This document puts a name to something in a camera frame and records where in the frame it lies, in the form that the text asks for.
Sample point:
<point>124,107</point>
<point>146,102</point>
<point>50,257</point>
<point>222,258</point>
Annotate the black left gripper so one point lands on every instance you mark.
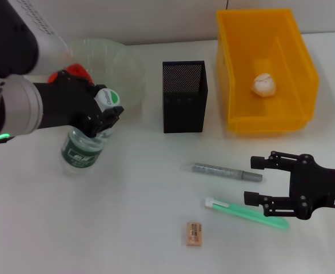
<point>64,102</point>

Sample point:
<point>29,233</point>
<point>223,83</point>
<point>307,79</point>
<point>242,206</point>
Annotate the clear green-label water bottle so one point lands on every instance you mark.
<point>81,154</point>

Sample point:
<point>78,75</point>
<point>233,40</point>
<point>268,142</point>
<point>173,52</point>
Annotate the pale green glass fruit plate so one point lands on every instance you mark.
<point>119,65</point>

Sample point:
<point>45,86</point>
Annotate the white paper ball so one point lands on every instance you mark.
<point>264,85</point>

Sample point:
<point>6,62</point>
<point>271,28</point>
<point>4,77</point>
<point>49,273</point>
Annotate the red-orange orange fruit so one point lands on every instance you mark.
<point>76,69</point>

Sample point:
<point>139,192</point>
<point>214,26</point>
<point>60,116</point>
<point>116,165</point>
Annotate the tan rectangular eraser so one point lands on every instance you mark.
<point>194,234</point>

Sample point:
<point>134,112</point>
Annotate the yellow plastic bin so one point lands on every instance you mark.
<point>270,51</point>

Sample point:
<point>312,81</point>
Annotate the left wrist camera housing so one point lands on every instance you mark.
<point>10,37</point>

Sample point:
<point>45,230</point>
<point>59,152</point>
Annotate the green pen with white cap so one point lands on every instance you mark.
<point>230,209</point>

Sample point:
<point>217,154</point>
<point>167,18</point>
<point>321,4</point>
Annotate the silver marker pen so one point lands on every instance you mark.
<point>219,171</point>

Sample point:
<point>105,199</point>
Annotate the black mesh pen holder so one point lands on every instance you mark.
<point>184,114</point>

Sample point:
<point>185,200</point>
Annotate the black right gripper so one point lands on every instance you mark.
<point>316,185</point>

